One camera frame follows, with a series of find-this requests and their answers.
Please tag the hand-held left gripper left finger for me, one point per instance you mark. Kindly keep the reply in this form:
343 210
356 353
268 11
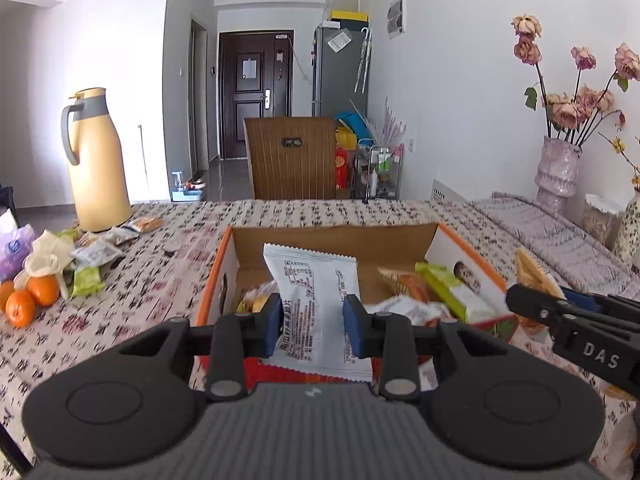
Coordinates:
274 322

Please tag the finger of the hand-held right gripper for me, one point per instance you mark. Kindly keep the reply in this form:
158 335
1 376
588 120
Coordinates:
535 305
580 297

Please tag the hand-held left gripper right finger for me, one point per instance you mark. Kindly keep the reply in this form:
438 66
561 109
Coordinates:
352 325

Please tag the clear noodle snack packet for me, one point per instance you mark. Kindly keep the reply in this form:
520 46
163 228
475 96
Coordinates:
255 300

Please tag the white tan striped snack packet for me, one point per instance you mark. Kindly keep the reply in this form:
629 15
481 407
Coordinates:
537 272

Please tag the white printed snack packet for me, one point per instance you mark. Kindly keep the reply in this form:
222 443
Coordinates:
312 280

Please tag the red cardboard box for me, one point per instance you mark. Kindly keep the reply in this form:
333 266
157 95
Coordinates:
325 245

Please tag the green white snack packet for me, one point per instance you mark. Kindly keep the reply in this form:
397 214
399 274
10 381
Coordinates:
450 290

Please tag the grey patterned cloth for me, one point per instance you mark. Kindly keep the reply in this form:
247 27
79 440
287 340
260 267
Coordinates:
550 240

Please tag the floral patterned vase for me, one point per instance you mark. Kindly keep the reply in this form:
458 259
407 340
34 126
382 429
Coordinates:
630 235

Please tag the glass jar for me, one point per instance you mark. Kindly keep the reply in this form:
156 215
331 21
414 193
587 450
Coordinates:
600 220

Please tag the pink ribbed vase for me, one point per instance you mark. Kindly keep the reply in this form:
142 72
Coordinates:
557 175

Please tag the printed tablecloth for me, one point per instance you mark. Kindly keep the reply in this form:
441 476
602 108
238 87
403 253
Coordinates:
150 280

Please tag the wooden chair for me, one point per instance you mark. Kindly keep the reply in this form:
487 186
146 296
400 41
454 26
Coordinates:
280 170

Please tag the blue white plastic caddy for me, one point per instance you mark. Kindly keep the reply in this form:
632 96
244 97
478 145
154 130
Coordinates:
187 192

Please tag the yellow flower branches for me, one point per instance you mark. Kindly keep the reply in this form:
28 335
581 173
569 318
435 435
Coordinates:
620 146

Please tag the red gift box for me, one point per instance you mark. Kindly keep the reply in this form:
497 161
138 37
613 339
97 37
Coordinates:
342 167

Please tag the yellow bag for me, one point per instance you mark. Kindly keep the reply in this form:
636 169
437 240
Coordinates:
344 137

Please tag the pile of small snack packets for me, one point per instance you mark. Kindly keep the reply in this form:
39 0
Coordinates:
95 255

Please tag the dried rose bouquet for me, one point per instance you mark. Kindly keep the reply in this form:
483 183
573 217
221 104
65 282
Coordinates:
565 105

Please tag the blue plastic bin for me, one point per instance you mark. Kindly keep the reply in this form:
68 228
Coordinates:
352 122

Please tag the dark entrance door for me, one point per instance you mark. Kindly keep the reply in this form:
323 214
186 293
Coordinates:
245 120

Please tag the yellow thermos jug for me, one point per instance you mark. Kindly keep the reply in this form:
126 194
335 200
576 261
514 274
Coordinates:
100 175

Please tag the grey interior door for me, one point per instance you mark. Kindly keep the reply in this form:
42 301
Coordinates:
199 100

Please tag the white artificial flower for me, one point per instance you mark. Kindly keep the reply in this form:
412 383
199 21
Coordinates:
47 255

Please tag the grey refrigerator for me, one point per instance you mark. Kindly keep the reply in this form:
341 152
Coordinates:
335 85

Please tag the white paper notice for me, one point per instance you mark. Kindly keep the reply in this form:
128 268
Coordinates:
249 68

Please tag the white folded umbrella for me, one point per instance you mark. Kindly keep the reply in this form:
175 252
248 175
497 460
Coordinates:
362 62

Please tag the purple tissue pack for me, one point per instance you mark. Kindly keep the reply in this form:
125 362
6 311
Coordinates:
15 252

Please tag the paper in plastic sleeve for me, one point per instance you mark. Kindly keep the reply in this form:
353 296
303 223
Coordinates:
337 41

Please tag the white tissue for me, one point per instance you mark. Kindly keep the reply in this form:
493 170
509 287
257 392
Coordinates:
6 222

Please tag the black bag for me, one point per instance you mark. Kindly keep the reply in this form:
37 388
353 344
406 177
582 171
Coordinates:
5 197

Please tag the yellow black box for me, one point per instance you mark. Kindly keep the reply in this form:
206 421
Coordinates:
350 16

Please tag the wall socket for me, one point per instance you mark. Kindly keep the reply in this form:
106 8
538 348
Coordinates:
412 146

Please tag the white wall panel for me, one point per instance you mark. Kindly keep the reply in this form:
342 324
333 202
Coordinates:
396 15

